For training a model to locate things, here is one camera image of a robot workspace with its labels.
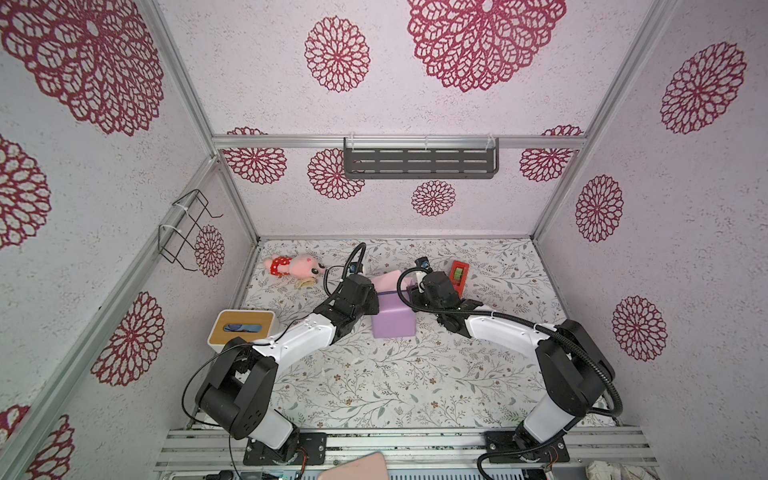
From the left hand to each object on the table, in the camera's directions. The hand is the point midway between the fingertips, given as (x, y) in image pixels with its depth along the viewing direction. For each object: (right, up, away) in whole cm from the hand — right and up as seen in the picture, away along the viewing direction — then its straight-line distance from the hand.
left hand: (370, 298), depth 90 cm
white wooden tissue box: (-44, -8, +2) cm, 44 cm away
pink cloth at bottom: (0, -38, -20) cm, 42 cm away
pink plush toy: (-26, +10, +14) cm, 31 cm away
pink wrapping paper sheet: (+7, -3, -11) cm, 13 cm away
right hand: (+13, +5, 0) cm, 14 cm away
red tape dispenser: (+30, +7, +11) cm, 32 cm away
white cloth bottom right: (+54, -37, -21) cm, 69 cm away
